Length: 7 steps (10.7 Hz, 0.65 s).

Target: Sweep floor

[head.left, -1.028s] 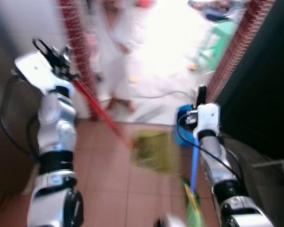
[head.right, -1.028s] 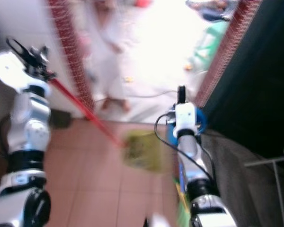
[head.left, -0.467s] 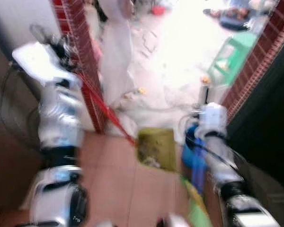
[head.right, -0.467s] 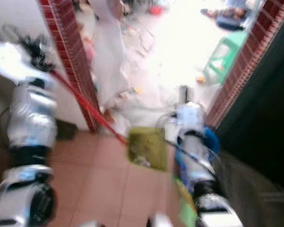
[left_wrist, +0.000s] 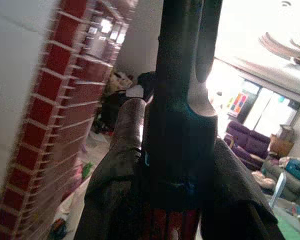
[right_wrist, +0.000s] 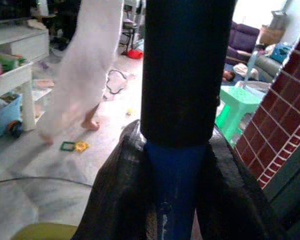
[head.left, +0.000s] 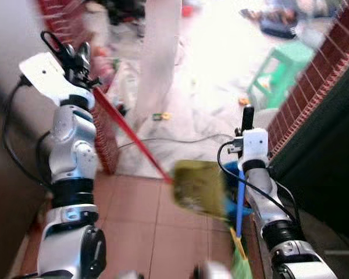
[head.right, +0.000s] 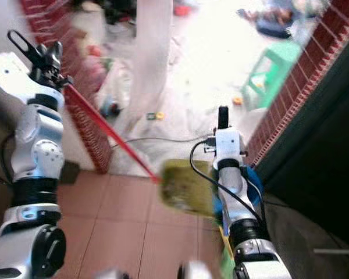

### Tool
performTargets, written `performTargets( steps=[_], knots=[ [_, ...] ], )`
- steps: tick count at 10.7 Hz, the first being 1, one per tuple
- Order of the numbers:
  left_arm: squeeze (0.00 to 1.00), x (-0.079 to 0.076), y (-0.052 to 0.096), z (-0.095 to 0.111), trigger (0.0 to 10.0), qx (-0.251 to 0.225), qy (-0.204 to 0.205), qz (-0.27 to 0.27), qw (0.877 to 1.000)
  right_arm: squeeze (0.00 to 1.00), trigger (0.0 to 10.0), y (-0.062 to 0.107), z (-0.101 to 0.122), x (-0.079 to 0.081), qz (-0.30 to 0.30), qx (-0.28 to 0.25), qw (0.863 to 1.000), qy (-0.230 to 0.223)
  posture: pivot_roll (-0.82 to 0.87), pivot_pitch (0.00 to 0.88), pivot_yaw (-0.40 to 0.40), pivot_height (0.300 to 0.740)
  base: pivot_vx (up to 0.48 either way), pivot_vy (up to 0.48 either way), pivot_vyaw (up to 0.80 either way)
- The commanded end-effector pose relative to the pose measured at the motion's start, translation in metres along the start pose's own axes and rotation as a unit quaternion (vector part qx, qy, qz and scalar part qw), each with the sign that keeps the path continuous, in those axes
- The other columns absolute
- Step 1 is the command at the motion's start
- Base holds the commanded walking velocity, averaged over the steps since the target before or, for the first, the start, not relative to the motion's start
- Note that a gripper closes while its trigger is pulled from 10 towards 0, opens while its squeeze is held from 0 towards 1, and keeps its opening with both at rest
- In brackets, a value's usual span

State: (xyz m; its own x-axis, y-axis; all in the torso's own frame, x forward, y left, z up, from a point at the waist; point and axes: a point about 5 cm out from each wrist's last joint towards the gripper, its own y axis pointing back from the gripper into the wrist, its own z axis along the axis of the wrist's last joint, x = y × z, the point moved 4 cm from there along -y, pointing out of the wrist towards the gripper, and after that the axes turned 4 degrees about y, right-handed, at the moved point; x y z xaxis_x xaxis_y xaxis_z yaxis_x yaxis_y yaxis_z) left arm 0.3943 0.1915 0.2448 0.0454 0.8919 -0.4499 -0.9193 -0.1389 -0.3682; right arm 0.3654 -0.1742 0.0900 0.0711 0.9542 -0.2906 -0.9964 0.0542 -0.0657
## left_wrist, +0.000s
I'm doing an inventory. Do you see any purple sofa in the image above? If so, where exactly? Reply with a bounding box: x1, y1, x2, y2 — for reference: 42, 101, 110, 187
224, 120, 271, 171

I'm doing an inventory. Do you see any green toy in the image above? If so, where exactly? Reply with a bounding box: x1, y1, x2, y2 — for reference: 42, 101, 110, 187
81, 161, 95, 179

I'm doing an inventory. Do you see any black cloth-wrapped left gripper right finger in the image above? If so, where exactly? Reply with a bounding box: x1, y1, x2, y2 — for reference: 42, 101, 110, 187
201, 136, 286, 240

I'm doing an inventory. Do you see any colourful wall poster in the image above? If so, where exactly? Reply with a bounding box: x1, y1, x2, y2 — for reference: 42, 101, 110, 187
229, 91, 250, 116

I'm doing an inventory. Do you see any black broom with red bristles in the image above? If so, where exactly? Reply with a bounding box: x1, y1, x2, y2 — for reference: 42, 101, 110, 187
141, 0, 224, 240

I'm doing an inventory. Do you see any blue toy on floor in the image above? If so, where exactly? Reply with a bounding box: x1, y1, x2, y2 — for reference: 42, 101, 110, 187
47, 217, 68, 240

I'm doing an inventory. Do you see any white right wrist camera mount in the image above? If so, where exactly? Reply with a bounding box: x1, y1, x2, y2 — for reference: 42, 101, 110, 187
125, 84, 144, 99

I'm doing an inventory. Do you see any brown ceiling fan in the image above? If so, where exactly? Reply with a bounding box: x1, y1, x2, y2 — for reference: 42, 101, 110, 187
257, 31, 300, 66

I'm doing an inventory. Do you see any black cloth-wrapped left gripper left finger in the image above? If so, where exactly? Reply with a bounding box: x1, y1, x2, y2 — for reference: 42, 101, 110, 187
74, 138, 144, 240

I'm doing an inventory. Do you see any grey armchair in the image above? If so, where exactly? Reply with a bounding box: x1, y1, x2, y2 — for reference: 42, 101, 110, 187
260, 156, 300, 203

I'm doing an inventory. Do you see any pile of clothes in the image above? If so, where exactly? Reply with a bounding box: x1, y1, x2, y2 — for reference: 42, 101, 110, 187
106, 71, 134, 95

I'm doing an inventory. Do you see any brown cardboard box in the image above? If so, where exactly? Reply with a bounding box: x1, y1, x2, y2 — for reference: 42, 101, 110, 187
269, 124, 295, 157

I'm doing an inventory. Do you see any bright glass door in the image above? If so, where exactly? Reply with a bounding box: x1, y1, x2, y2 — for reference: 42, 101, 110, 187
241, 83, 300, 132

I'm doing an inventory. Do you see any red brick pillar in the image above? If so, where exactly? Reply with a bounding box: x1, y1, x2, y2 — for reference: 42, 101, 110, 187
0, 0, 141, 240

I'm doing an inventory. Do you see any green floor mat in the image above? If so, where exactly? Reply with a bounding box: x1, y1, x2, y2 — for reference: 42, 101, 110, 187
271, 206, 300, 240

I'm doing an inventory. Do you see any teal bag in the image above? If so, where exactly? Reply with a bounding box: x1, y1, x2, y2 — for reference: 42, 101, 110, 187
285, 158, 300, 183

